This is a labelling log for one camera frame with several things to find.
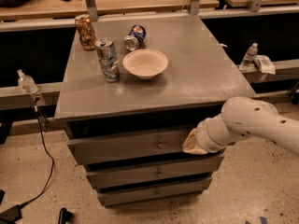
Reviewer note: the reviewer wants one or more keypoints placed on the foam gripper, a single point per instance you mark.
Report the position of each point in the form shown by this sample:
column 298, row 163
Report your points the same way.
column 202, row 138

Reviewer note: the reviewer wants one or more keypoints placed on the grey top drawer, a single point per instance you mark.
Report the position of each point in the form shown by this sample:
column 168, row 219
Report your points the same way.
column 124, row 146

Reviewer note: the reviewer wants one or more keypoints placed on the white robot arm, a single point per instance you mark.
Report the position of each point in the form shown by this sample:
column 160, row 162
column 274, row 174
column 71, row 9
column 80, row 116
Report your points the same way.
column 241, row 118

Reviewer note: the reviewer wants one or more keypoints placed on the grey wooden drawer cabinet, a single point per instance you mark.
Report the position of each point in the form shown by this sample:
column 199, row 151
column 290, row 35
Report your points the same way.
column 200, row 77

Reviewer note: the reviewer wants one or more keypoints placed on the grey middle drawer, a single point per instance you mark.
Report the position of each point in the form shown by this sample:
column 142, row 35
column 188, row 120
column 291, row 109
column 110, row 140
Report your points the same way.
column 111, row 174

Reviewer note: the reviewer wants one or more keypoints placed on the white paper bowl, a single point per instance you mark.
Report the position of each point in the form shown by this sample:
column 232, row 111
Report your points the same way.
column 145, row 63

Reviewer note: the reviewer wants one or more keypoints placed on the white crumpled packet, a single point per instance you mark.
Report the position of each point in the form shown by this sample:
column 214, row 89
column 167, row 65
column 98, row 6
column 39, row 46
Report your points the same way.
column 265, row 65

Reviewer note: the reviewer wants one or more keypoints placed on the clear water bottle right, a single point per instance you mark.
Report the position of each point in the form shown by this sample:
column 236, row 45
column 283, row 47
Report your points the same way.
column 249, row 56

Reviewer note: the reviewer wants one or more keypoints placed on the blue pepsi can lying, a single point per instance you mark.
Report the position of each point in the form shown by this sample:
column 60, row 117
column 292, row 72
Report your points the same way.
column 135, row 37

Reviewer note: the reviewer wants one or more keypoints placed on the tall silver blue can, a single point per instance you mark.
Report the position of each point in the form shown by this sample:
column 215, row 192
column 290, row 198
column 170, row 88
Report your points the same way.
column 108, row 59

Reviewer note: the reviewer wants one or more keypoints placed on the black object on floor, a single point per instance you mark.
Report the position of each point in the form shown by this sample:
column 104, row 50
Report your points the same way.
column 64, row 216

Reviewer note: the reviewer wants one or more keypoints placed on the orange gold can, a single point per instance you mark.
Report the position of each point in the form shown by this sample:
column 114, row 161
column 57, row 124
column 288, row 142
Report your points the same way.
column 85, row 30

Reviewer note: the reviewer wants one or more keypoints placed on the wooden desk left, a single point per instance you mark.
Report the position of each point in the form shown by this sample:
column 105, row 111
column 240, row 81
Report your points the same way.
column 40, row 9

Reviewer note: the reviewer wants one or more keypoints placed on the black power adapter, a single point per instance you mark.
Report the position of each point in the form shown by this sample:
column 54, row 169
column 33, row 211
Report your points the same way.
column 11, row 216

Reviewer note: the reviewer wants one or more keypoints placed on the clear bottle left rail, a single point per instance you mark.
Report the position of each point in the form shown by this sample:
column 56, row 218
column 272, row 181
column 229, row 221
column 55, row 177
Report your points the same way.
column 26, row 83

